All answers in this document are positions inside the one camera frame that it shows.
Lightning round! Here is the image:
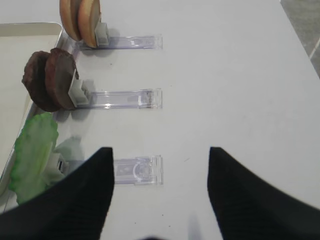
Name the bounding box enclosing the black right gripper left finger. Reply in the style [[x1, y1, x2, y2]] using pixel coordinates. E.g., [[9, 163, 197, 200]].
[[0, 147, 115, 240]]

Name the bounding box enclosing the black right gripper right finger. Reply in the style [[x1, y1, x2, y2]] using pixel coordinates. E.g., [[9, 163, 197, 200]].
[[207, 147, 320, 240]]

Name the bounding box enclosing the grey lettuce pusher block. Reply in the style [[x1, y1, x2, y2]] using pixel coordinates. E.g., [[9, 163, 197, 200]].
[[43, 152, 69, 185]]

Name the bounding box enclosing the upright green lettuce leaf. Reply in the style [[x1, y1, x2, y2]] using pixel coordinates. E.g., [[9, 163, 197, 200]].
[[8, 112, 59, 205]]

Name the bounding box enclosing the meat patty near tray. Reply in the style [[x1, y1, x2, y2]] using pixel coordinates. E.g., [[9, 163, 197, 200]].
[[21, 51, 60, 113]]

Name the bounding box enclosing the meat patty near pusher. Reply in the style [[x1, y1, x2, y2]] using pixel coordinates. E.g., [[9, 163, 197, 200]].
[[45, 47, 79, 110]]

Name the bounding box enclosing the grey patty pusher block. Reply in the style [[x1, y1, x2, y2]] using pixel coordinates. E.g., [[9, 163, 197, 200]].
[[68, 72, 91, 108]]

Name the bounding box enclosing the white metal tray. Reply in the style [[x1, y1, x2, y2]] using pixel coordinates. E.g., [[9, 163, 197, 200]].
[[0, 22, 63, 194]]

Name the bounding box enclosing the grey bun pusher block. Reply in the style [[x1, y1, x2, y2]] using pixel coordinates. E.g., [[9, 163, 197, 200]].
[[95, 22, 109, 47]]

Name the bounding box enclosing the bun slice near pusher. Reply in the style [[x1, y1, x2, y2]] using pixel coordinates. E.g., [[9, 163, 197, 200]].
[[78, 0, 101, 48]]

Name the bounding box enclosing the bun slice near tray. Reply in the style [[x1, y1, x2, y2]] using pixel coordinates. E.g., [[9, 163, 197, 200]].
[[59, 0, 82, 42]]

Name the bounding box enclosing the clear lettuce dispenser rail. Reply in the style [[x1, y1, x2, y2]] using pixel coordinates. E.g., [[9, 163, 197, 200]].
[[114, 155, 164, 185]]

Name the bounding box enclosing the clear patty dispenser rail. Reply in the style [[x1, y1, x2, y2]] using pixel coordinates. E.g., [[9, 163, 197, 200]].
[[75, 88, 163, 110]]

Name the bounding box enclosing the clear bun dispenser rail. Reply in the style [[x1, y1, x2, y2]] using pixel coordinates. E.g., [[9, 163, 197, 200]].
[[73, 34, 163, 50]]

